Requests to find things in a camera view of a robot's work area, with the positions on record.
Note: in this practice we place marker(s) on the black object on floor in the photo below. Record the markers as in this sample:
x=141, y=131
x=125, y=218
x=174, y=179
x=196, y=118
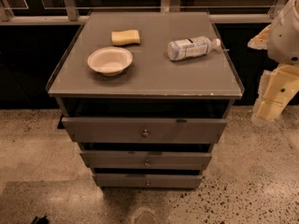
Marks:
x=40, y=220

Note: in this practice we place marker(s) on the white paper bowl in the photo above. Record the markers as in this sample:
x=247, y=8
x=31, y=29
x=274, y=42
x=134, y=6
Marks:
x=110, y=61

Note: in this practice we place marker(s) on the metal window railing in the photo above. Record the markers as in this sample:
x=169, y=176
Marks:
x=37, y=12

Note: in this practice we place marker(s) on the clear plastic water bottle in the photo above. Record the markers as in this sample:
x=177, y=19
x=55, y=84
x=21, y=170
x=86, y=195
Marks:
x=191, y=48

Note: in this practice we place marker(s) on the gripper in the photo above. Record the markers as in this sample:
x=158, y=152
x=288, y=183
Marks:
x=285, y=39

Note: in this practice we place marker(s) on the grey drawer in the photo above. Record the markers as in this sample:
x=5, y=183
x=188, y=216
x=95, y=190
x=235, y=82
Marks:
x=148, y=181
x=129, y=130
x=146, y=160

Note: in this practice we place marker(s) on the yellow sponge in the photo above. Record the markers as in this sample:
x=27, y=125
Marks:
x=127, y=37

